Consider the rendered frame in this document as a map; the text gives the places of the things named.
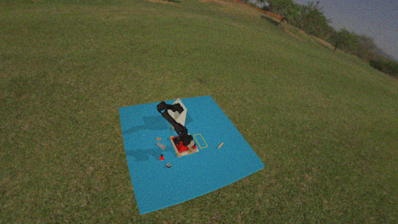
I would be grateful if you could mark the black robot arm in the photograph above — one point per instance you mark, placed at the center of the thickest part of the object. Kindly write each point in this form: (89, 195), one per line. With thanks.
(177, 126)

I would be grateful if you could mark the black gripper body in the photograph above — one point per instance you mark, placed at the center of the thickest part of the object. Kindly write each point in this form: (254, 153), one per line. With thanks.
(177, 141)

